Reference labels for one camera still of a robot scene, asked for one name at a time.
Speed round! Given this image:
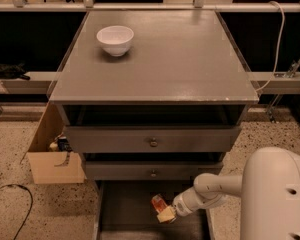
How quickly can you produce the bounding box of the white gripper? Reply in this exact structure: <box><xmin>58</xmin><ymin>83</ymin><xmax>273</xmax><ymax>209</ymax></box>
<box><xmin>157</xmin><ymin>189</ymin><xmax>197</xmax><ymax>223</ymax></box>

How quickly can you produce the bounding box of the crushed orange soda can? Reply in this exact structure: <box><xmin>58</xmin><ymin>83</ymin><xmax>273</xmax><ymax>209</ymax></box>
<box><xmin>151</xmin><ymin>194</ymin><xmax>167</xmax><ymax>213</ymax></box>

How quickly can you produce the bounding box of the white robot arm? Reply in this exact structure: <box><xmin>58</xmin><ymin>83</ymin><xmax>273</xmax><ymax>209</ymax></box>
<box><xmin>151</xmin><ymin>147</ymin><xmax>300</xmax><ymax>240</ymax></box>

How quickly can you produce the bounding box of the grey open bottom drawer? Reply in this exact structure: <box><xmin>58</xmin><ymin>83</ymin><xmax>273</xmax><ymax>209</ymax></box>
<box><xmin>93</xmin><ymin>181</ymin><xmax>214</xmax><ymax>240</ymax></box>

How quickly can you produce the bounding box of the grey middle drawer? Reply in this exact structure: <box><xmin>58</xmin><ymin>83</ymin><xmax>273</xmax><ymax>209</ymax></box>
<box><xmin>85</xmin><ymin>161</ymin><xmax>223</xmax><ymax>181</ymax></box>

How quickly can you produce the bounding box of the grey drawer cabinet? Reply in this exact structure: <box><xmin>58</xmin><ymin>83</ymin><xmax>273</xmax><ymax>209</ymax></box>
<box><xmin>49</xmin><ymin>9</ymin><xmax>260</xmax><ymax>182</ymax></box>

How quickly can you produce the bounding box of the grey top drawer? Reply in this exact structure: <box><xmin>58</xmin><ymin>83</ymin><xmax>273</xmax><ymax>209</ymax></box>
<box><xmin>64</xmin><ymin>126</ymin><xmax>241</xmax><ymax>153</ymax></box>

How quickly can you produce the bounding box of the cardboard box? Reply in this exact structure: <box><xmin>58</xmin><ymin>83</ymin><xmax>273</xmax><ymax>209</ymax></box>
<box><xmin>26</xmin><ymin>104</ymin><xmax>85</xmax><ymax>184</ymax></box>

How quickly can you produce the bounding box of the white ceramic bowl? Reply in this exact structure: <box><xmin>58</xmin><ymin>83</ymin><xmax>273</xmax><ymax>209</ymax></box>
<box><xmin>96</xmin><ymin>25</ymin><xmax>134</xmax><ymax>57</ymax></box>

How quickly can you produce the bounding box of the black object on shelf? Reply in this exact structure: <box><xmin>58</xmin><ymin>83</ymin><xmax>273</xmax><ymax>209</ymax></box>
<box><xmin>0</xmin><ymin>63</ymin><xmax>30</xmax><ymax>81</ymax></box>

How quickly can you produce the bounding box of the black floor cable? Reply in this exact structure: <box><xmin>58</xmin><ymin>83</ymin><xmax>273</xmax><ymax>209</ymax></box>
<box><xmin>0</xmin><ymin>183</ymin><xmax>34</xmax><ymax>240</ymax></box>

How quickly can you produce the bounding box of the white hanging cable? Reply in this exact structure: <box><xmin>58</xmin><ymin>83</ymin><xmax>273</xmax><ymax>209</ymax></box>
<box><xmin>255</xmin><ymin>0</ymin><xmax>286</xmax><ymax>93</ymax></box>

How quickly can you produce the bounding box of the metal shelf rail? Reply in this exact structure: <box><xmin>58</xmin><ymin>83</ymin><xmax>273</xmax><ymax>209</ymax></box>
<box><xmin>0</xmin><ymin>2</ymin><xmax>300</xmax><ymax>13</ymax></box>

